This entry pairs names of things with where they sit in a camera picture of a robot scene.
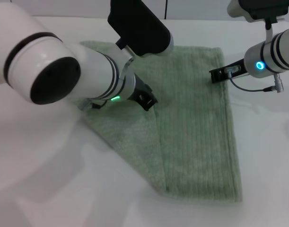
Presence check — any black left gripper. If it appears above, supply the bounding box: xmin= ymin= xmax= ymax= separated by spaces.
xmin=126 ymin=76 xmax=158 ymax=112

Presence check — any grey right wrist cable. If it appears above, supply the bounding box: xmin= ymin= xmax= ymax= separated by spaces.
xmin=226 ymin=67 xmax=286 ymax=94

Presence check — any left wrist cable with connector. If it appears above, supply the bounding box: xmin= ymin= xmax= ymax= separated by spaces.
xmin=77 ymin=98 xmax=103 ymax=111

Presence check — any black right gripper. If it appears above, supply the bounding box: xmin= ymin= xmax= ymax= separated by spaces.
xmin=209 ymin=58 xmax=249 ymax=84

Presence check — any green ribbed terry towel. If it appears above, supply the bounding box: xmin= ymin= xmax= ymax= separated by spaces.
xmin=79 ymin=40 xmax=244 ymax=203

